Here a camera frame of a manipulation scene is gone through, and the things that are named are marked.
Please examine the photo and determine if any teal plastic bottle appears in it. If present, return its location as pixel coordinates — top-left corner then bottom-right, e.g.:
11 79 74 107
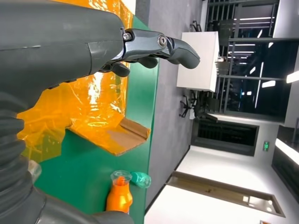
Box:
130 171 152 189

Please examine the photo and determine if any black office chair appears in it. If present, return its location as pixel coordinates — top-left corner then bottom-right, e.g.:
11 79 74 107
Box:
179 92 196 119
190 20 202 33

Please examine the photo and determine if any yellow film-wrapped cardboard sheet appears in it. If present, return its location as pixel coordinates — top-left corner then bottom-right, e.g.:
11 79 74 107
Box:
16 0 151 164

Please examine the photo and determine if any green mat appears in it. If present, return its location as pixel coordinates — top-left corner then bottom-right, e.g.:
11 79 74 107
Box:
35 15 160 224

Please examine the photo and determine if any black framed glass partition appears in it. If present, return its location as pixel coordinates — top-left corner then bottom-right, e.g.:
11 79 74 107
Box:
205 0 299 124

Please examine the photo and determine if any white box cabinet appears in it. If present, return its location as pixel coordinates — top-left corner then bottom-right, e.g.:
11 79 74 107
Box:
176 31 220 93

